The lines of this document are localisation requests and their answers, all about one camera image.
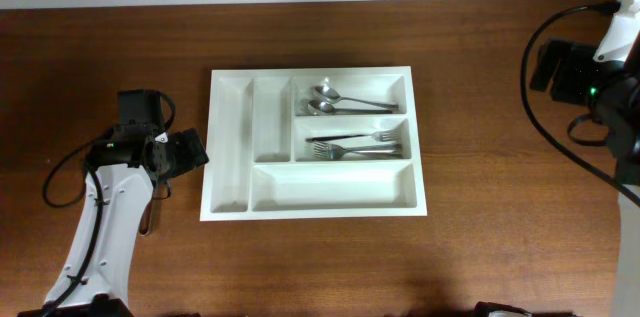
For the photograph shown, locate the steel kitchen tongs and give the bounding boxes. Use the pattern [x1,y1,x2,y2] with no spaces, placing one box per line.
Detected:
[138,185,163,236]

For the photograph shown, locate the steel tablespoon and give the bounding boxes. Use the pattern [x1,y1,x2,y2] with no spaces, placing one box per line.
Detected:
[312,85,399,110]

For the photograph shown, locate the dark-handled steel fork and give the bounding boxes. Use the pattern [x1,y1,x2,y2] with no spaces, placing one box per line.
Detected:
[305,130,401,143]

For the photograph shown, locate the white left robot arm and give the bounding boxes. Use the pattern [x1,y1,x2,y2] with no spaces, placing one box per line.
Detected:
[41,128,209,316]

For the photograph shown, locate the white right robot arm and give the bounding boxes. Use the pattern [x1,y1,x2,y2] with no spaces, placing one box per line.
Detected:
[519,0,639,316]

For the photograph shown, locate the white cutlery tray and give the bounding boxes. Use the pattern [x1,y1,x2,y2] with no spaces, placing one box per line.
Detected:
[200,66,427,221]

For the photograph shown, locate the steel spoon in tray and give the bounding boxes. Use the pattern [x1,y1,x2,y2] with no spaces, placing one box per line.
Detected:
[307,100,391,116]

